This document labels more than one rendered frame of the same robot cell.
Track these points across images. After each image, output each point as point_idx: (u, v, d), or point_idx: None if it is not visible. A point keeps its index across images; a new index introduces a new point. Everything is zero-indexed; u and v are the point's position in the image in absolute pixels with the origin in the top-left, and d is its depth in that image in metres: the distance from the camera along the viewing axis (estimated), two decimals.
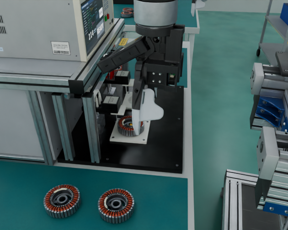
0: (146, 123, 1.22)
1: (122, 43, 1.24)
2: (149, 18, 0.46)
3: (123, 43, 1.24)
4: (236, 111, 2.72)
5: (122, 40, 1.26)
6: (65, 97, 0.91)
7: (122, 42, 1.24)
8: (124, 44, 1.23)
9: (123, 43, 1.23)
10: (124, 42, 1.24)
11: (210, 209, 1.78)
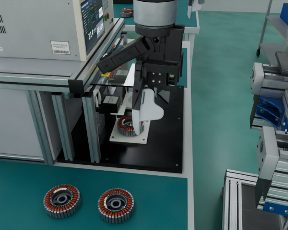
0: (146, 123, 1.22)
1: (105, 72, 0.99)
2: (149, 18, 0.46)
3: (107, 72, 0.99)
4: (236, 111, 2.72)
5: None
6: (64, 97, 0.91)
7: None
8: (107, 74, 0.97)
9: (107, 73, 0.98)
10: (108, 71, 0.99)
11: (210, 209, 1.78)
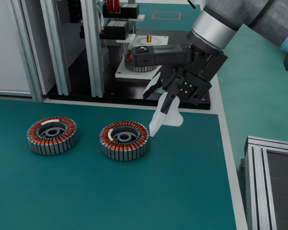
0: None
1: None
2: (217, 38, 0.49)
3: None
4: (250, 85, 2.48)
5: None
6: None
7: None
8: None
9: None
10: None
11: None
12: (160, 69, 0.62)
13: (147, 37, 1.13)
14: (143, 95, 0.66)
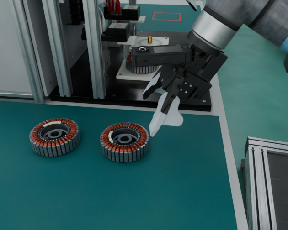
0: None
1: None
2: (217, 38, 0.49)
3: None
4: (250, 86, 2.49)
5: None
6: (58, 0, 0.68)
7: None
8: None
9: None
10: None
11: None
12: (160, 69, 0.62)
13: (148, 39, 1.14)
14: (143, 95, 0.66)
